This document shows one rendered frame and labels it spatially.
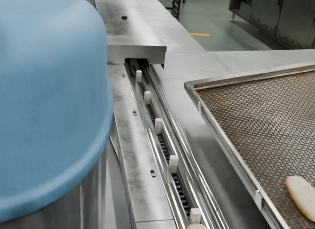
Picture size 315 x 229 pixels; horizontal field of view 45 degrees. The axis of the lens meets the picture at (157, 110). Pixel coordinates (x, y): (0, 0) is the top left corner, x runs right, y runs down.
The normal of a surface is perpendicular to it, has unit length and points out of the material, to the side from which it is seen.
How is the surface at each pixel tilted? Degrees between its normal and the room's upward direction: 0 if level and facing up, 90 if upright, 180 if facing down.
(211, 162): 0
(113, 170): 0
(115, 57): 90
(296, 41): 90
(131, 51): 90
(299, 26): 90
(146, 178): 0
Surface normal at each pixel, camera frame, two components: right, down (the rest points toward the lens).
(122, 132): 0.08, -0.89
